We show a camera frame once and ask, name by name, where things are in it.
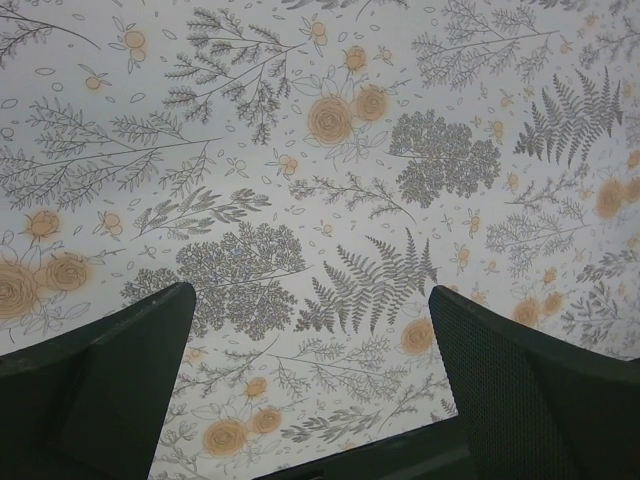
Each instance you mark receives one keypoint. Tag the floral patterned table mat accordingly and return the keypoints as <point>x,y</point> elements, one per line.
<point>313,169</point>

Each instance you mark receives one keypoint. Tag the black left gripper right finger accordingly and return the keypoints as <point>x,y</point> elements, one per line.
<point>533,406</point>

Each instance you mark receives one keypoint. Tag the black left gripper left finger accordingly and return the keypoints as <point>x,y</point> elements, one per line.
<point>91,403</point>

